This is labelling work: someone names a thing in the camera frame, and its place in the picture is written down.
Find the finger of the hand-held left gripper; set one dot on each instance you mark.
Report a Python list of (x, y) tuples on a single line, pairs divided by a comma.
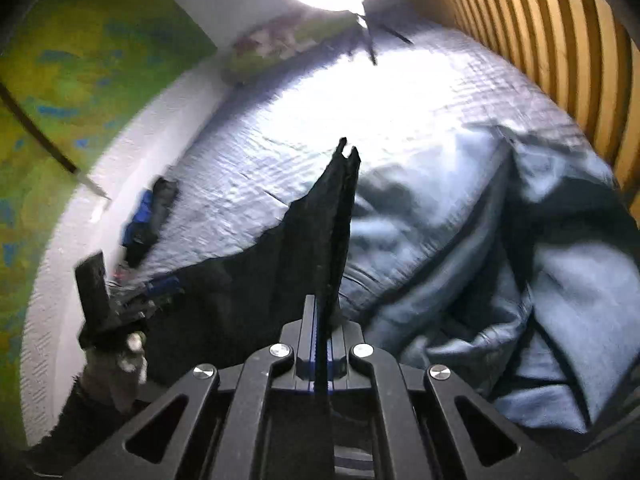
[(145, 306), (165, 286)]

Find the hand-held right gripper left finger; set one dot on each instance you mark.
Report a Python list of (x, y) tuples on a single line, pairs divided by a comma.
[(311, 360)]

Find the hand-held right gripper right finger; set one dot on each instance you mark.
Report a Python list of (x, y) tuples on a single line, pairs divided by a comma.
[(345, 360)]

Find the black jacket pink trim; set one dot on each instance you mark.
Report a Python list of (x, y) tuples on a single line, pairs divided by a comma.
[(240, 300)]

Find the light blue denim jeans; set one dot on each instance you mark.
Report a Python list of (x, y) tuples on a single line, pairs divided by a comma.
[(450, 260)]

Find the person's left hand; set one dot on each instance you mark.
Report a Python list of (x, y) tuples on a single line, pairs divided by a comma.
[(112, 375)]

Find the blue garment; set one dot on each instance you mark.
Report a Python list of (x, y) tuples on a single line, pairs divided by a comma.
[(142, 215)]

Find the pile of dark clothes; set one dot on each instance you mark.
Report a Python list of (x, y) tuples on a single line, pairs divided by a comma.
[(165, 195)]

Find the black and grey pole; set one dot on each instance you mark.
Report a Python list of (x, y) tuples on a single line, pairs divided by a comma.
[(50, 152)]

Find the brown patterned folded blanket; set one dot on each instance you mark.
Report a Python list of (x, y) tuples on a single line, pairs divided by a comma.
[(270, 37)]

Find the black tripod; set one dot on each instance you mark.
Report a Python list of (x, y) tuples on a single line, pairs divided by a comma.
[(369, 40)]

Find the green map wall poster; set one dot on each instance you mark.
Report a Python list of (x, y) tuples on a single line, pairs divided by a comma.
[(100, 60)]

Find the wooden slatted bed rail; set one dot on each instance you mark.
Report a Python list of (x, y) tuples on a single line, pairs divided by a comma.
[(550, 35)]

